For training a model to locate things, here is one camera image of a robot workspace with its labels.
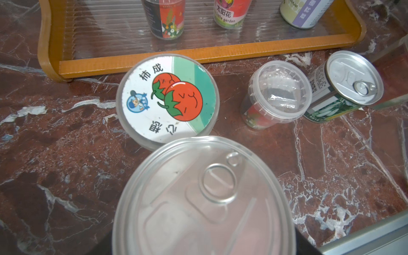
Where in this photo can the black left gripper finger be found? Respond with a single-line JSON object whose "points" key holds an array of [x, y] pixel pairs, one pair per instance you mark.
{"points": [[303, 246]]}

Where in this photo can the green white tin can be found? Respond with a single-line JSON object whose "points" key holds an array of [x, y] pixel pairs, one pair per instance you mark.
{"points": [[203, 196]]}

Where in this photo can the small clear tub pink label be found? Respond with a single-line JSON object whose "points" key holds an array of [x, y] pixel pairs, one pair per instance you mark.
{"points": [[278, 93]]}

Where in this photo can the green silver-top tin can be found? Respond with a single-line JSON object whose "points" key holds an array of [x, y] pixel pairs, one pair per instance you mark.
{"points": [[344, 83]]}

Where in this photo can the tall jar strawberry lid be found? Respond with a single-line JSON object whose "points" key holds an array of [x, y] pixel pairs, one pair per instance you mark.
{"points": [[167, 97]]}

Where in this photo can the silver grey tin can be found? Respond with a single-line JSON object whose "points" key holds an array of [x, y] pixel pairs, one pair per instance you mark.
{"points": [[303, 14]]}

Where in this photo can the small clear tub red label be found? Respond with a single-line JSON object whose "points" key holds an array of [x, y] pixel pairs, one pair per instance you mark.
{"points": [[165, 17]]}

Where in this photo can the orange wooden three-tier shelf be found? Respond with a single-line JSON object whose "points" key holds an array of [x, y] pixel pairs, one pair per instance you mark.
{"points": [[88, 38]]}

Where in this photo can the aluminium front rail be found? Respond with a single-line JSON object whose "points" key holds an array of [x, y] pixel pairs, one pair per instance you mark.
{"points": [[387, 237]]}

